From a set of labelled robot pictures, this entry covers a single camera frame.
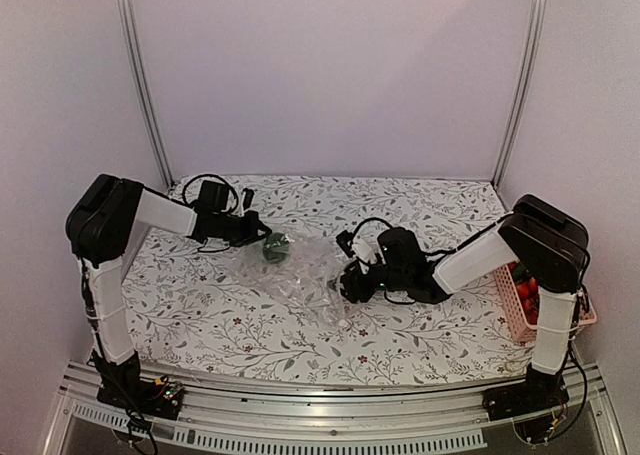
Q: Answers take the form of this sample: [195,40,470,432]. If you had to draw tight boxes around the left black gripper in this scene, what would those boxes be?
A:
[214,210,273,248]

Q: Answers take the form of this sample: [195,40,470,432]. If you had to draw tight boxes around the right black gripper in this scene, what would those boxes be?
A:
[328,259,410,304]

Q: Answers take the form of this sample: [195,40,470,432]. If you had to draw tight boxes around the green fake pepper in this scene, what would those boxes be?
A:
[262,232,291,264]

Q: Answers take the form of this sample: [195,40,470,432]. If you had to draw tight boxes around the clear zip top bag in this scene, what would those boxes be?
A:
[233,231,347,328]

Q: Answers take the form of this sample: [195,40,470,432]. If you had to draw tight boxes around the fake lychee bunch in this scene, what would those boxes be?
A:
[516,278,539,325]

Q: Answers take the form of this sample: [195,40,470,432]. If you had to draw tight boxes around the green fake cucumber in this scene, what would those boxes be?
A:
[508,262,532,283]

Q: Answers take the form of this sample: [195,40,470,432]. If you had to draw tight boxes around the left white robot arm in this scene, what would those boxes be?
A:
[65,174,272,409]

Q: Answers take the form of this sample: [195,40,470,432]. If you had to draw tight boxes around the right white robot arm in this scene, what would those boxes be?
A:
[336,194,591,411]

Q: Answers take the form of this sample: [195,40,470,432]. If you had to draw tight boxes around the floral patterned table cloth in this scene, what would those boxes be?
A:
[123,175,532,385]

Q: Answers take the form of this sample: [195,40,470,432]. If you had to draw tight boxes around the pink perforated plastic basket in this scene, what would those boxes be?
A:
[492,262,599,345]

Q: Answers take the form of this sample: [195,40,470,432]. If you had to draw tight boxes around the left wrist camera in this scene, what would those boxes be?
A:
[239,188,255,217]

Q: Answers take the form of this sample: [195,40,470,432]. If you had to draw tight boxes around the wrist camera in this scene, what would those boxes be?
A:
[239,188,255,217]
[336,230,378,274]

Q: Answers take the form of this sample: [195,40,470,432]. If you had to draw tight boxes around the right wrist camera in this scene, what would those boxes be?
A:
[336,230,378,274]

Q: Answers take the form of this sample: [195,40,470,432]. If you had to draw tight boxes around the front aluminium rail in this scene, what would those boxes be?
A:
[42,362,626,455]

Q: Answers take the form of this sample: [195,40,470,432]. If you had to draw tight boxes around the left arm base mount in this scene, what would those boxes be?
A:
[97,371,184,420]

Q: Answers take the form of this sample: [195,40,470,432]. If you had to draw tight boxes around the left aluminium frame post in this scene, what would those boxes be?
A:
[116,0,175,188]

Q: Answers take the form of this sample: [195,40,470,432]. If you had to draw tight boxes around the aluminium frame post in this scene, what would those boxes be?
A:
[491,0,547,191]
[116,0,175,188]

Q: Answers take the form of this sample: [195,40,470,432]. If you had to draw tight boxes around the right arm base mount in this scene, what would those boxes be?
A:
[482,371,569,445]

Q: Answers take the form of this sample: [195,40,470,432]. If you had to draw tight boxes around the right aluminium frame post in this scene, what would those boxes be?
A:
[491,0,547,191]

